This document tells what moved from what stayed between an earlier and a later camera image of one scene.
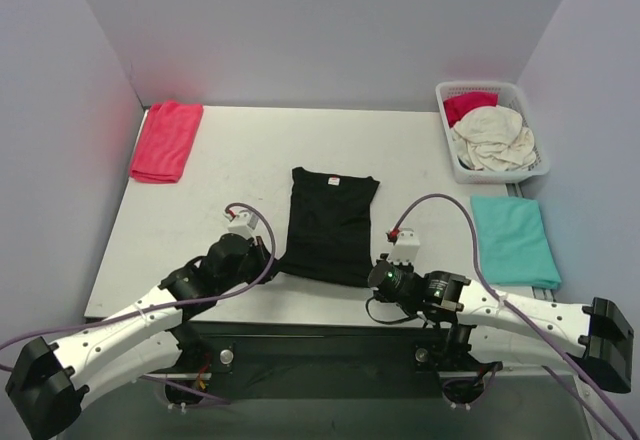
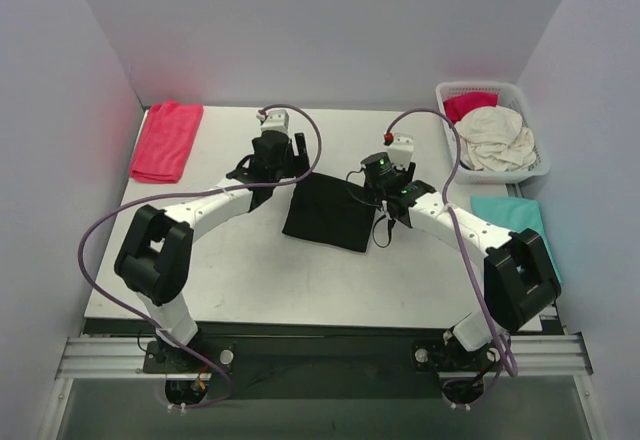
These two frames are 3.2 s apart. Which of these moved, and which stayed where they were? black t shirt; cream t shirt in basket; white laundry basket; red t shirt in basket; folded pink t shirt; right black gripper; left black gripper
Moved: right black gripper; left black gripper; black t shirt
Stayed: cream t shirt in basket; red t shirt in basket; white laundry basket; folded pink t shirt
